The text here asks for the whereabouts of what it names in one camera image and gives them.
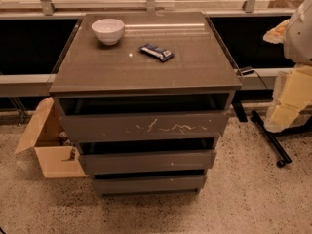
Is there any black power adapter with cable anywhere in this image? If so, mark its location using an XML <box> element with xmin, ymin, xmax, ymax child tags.
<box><xmin>236</xmin><ymin>66</ymin><xmax>268</xmax><ymax>89</ymax></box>

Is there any grey drawer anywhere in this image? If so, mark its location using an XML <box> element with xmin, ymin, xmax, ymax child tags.
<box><xmin>79</xmin><ymin>137</ymin><xmax>216</xmax><ymax>175</ymax></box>
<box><xmin>56</xmin><ymin>94</ymin><xmax>229</xmax><ymax>143</ymax></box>
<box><xmin>92</xmin><ymin>170</ymin><xmax>207</xmax><ymax>195</ymax></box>

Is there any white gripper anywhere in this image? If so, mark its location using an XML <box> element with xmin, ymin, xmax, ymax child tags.
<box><xmin>262</xmin><ymin>19</ymin><xmax>312</xmax><ymax>134</ymax></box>

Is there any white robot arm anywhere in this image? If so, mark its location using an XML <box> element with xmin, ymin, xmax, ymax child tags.
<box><xmin>263</xmin><ymin>0</ymin><xmax>312</xmax><ymax>133</ymax></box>

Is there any brown bottle in box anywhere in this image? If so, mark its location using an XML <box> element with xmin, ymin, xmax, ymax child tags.
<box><xmin>58</xmin><ymin>132</ymin><xmax>72</xmax><ymax>146</ymax></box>

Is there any grey middle drawer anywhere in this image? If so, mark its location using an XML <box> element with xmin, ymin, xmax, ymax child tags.
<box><xmin>79</xmin><ymin>137</ymin><xmax>216</xmax><ymax>175</ymax></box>

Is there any grey drawer cabinet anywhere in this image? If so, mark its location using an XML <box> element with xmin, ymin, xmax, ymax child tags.
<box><xmin>49</xmin><ymin>11</ymin><xmax>243</xmax><ymax>197</ymax></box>

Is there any black wheeled stand leg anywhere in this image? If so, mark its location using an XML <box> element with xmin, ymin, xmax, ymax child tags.
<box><xmin>251</xmin><ymin>110</ymin><xmax>292</xmax><ymax>168</ymax></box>

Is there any grey top drawer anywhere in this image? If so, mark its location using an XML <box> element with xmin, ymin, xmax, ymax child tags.
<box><xmin>56</xmin><ymin>94</ymin><xmax>229</xmax><ymax>143</ymax></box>

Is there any white ceramic bowl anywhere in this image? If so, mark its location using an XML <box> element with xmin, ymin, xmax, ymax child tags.
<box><xmin>92</xmin><ymin>19</ymin><xmax>125</xmax><ymax>45</ymax></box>

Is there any grey bottom drawer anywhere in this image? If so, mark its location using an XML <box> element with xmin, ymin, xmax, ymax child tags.
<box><xmin>92</xmin><ymin>170</ymin><xmax>207</xmax><ymax>195</ymax></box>

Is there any open cardboard box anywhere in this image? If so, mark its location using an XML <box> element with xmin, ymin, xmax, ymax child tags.
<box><xmin>15</xmin><ymin>97</ymin><xmax>87</xmax><ymax>178</ymax></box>

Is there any blue snack packet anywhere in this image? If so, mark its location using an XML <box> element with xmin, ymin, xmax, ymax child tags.
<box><xmin>138</xmin><ymin>44</ymin><xmax>174</xmax><ymax>62</ymax></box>

